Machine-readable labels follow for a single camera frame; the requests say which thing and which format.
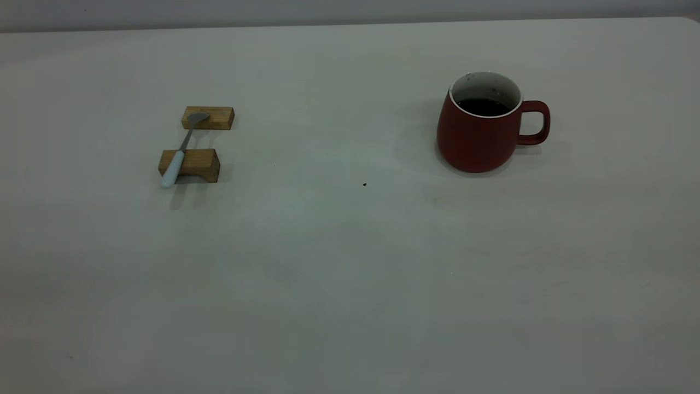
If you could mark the red ceramic mug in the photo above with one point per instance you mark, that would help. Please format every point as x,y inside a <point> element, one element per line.
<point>476,139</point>

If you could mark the flat wooden block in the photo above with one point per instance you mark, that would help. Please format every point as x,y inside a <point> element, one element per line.
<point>219,117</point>

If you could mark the arched wooden block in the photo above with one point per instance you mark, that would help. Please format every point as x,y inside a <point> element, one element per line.
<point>199,161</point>

